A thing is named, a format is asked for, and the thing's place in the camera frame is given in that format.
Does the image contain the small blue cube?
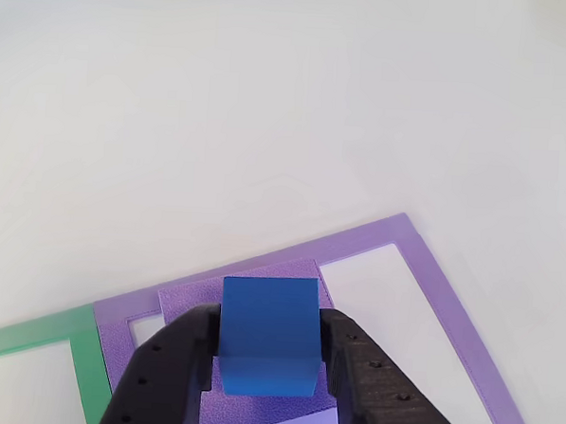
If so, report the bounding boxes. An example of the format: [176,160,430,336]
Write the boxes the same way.
[215,273,327,400]

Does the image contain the purple foam block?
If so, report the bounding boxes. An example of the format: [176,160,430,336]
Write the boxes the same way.
[151,250,351,424]

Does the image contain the green square frame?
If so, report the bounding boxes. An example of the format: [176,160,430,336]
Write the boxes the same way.
[0,299,118,424]

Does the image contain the purple square frame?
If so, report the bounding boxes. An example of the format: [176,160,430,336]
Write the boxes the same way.
[85,195,552,424]

